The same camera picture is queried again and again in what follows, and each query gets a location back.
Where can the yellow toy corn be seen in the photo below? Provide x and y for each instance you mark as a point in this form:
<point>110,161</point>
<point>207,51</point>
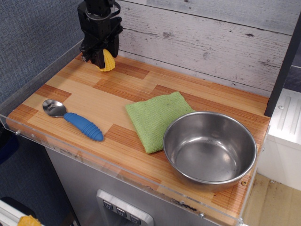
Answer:
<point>109,62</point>

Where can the green microfiber cloth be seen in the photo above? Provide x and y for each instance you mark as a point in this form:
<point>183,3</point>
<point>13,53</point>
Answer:
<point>152,117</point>

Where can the white aluminium side cabinet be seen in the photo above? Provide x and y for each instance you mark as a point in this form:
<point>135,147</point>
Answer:
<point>280,159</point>

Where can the yellow object bottom left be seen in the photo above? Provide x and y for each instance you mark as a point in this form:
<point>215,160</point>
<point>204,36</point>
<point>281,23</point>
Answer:
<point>28,221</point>

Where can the clear acrylic table guard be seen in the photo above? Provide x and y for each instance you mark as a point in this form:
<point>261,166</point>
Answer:
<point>34,70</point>

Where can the stainless steel bowl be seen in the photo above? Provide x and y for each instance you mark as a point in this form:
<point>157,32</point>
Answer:
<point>209,151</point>

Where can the blue handled metal spoon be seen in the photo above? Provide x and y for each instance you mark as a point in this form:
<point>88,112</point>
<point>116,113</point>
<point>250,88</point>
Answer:
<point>55,108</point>

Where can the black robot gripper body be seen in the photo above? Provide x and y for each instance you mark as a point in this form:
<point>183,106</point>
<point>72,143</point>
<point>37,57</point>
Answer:
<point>99,21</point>

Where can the grey dispenser control panel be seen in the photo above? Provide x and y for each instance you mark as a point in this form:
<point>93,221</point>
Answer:
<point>117,212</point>

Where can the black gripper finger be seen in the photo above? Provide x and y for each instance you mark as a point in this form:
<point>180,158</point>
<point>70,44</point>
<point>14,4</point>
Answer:
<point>97,58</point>
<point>113,46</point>

